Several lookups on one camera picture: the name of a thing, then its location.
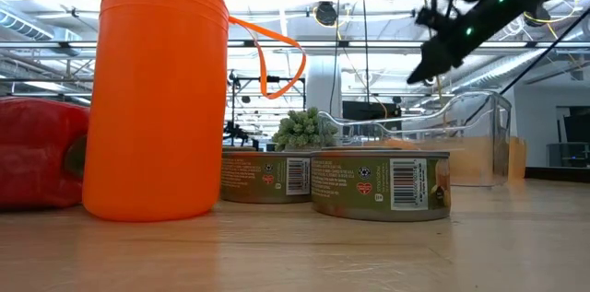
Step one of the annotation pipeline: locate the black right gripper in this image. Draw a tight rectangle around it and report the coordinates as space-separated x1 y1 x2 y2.
407 0 527 87

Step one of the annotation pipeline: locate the orange plastic water bottle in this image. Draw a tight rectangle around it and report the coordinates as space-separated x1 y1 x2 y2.
81 0 308 223

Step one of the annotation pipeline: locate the green-labelled tin can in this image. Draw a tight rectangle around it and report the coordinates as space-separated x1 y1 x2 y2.
310 146 452 223
219 146 315 204

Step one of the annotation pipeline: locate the red bell pepper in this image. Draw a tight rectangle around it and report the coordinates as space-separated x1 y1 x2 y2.
0 96 91 213

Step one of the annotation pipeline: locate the clear plastic bin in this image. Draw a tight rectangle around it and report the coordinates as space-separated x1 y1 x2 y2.
317 90 513 187

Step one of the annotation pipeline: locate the black computer monitor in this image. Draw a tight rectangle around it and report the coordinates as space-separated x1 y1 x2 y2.
561 114 590 144
341 100 402 139

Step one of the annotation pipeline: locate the orange plastic fruit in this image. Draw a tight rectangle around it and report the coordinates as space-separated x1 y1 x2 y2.
366 137 419 151

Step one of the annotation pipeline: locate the black round ceiling fixture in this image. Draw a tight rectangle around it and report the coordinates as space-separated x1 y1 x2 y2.
525 6 552 29
315 0 338 27

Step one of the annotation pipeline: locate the green artificial succulent plant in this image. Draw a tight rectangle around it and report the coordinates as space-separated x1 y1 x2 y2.
271 106 340 153

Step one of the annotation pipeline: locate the silver ventilation duct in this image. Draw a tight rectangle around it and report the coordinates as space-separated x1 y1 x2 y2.
0 8 56 42
460 47 554 87

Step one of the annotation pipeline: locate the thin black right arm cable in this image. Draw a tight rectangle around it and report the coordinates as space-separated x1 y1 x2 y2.
460 6 590 130

